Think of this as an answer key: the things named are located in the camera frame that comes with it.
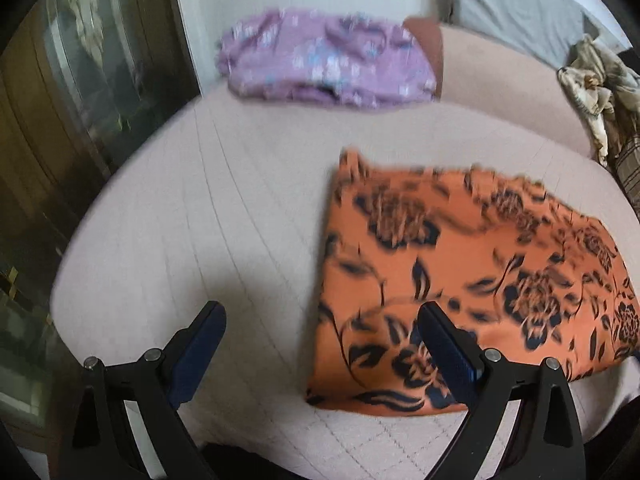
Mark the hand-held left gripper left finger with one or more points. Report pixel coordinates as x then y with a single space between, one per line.
197 355

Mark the striped blanket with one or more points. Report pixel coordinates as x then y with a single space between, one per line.
631 170

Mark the grey pillow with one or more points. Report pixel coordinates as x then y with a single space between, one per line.
520 5

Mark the dark glass-door cabinet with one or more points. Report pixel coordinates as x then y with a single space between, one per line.
60 135

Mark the orange floral garment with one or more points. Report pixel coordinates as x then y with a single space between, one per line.
490 280

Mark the purple floral garment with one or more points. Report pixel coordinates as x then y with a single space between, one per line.
320 60

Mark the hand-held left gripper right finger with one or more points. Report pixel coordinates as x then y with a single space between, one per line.
450 355

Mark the beige patterned cloth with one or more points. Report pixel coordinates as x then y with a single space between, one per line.
597 95

